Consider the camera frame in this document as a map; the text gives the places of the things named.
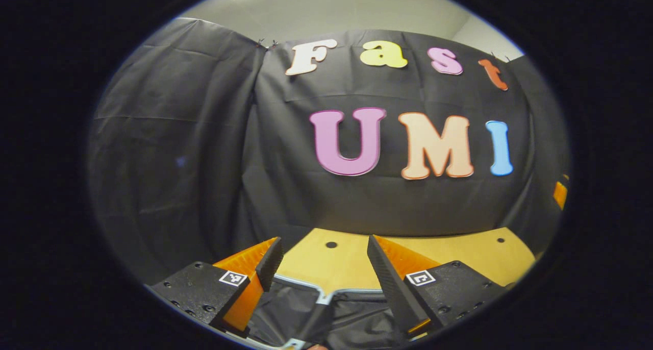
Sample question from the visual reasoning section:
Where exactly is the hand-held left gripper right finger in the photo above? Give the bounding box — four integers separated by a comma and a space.
367, 234, 506, 339

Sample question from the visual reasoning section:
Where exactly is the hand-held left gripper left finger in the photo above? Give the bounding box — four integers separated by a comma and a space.
147, 236, 284, 336

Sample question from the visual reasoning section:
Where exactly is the black backdrop cloth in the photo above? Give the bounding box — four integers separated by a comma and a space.
87, 17, 570, 284

